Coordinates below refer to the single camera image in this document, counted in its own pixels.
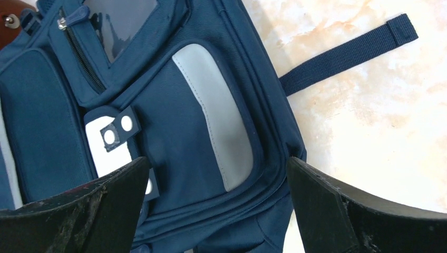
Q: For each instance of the brown wooden metronome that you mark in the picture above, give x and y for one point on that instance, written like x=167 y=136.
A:
x=10 y=19

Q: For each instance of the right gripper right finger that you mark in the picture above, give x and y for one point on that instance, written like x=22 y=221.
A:
x=334 y=216

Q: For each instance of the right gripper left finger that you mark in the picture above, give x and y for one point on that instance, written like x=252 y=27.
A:
x=99 y=216

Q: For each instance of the navy blue backpack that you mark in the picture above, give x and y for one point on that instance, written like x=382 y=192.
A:
x=89 y=86

